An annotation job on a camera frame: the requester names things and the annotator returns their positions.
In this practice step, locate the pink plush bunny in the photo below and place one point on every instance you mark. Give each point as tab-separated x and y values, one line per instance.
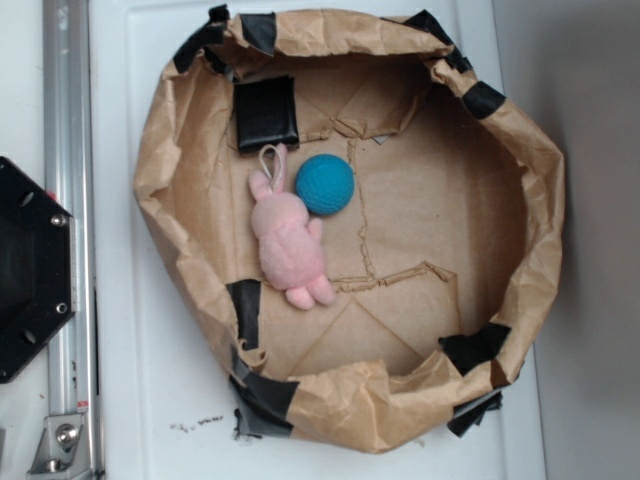
290	251

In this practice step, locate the brown paper bag bin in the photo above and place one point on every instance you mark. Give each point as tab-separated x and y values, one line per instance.
445	262

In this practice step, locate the blue knitted ball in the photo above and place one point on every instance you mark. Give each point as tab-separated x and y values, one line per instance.
325	183

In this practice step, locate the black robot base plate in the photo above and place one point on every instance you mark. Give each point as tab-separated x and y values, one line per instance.
36	269

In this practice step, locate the black box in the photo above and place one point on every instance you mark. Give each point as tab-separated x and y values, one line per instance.
265	114

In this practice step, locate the metal corner bracket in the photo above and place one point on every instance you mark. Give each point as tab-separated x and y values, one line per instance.
63	450

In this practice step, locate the aluminium extrusion rail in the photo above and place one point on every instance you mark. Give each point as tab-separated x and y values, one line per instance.
73	372

